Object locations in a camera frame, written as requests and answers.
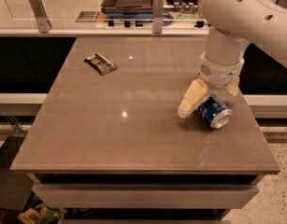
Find dark snack bar wrapper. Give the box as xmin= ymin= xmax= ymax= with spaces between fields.
xmin=85 ymin=53 xmax=118 ymax=76

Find middle metal glass bracket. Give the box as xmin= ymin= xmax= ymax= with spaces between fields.
xmin=152 ymin=0 xmax=164 ymax=34

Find blue pepsi can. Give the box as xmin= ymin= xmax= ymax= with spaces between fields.
xmin=197 ymin=91 xmax=232 ymax=129

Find left metal glass bracket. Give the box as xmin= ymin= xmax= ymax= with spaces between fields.
xmin=29 ymin=0 xmax=51 ymax=33

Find green snack bag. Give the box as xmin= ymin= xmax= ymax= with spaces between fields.
xmin=17 ymin=203 xmax=65 ymax=224

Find stacked trays behind glass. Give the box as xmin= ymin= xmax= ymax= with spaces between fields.
xmin=101 ymin=0 xmax=153 ymax=20

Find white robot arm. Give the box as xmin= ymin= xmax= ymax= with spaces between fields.
xmin=179 ymin=0 xmax=287 ymax=118

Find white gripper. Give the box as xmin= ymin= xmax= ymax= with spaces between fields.
xmin=178 ymin=53 xmax=244 ymax=119

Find grey table drawer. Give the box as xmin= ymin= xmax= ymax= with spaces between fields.
xmin=33 ymin=184 xmax=258 ymax=209

